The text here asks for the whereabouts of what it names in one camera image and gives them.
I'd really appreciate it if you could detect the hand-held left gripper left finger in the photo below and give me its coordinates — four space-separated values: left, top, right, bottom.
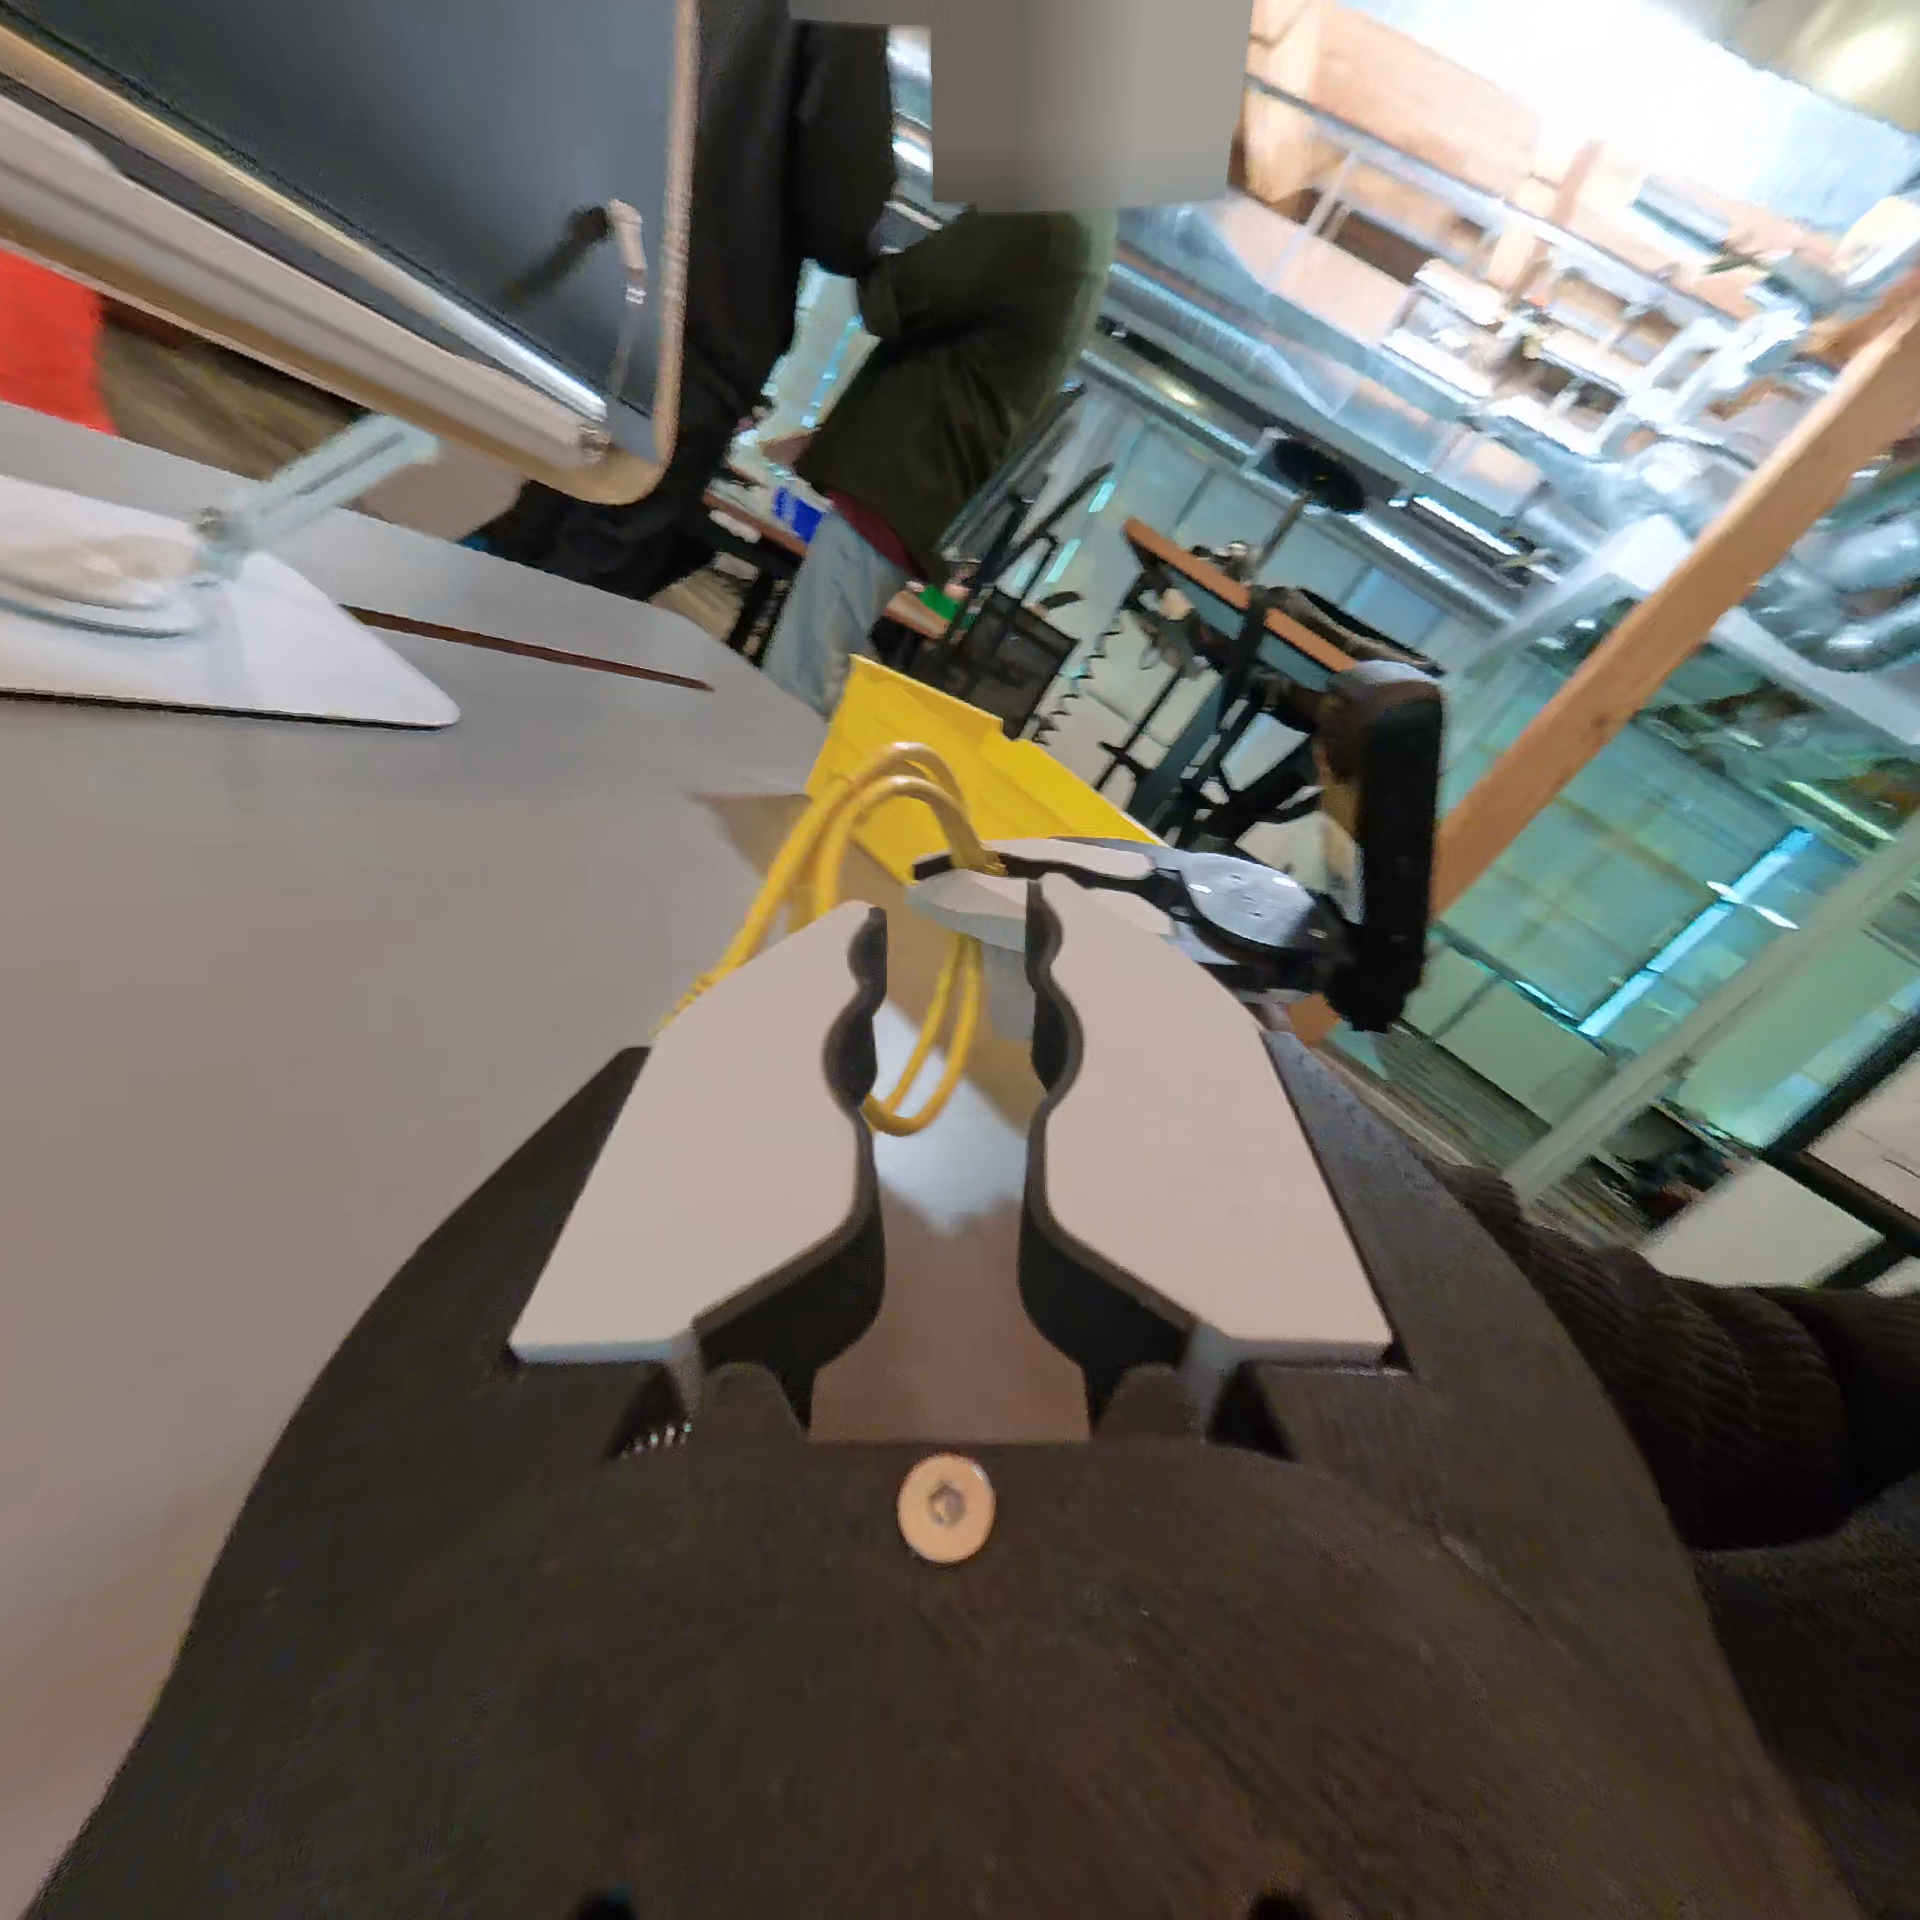
510 903 889 1364

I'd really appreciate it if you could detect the white tablet stand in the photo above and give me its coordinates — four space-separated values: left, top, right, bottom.
0 98 663 731

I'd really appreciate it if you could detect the yellow network cable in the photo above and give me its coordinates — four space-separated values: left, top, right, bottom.
659 739 1010 1134

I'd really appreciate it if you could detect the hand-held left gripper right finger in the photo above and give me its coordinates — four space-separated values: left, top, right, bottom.
1019 874 1396 1364

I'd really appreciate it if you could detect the plywood board with black panel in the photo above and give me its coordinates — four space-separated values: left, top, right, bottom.
0 0 708 501

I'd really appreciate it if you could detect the orange cone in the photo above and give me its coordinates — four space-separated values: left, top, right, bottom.
0 245 116 435

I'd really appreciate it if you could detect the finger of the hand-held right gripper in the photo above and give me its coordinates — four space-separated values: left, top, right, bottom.
913 874 1041 1041
913 834 1205 903

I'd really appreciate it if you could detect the wood-topped black frame table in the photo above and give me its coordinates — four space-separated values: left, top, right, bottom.
1110 515 1449 857

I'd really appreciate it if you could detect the yellow storage bin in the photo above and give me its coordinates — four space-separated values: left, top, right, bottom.
809 651 1165 902

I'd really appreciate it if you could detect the black round lamp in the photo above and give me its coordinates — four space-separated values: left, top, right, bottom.
1261 433 1369 602

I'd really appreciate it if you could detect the person's right forearm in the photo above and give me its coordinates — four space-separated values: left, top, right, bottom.
1440 1172 1920 1544

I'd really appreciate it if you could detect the silver ventilation duct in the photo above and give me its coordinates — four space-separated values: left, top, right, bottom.
1097 211 1614 513

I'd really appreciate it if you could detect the wooden beam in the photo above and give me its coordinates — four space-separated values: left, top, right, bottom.
1287 263 1920 1048

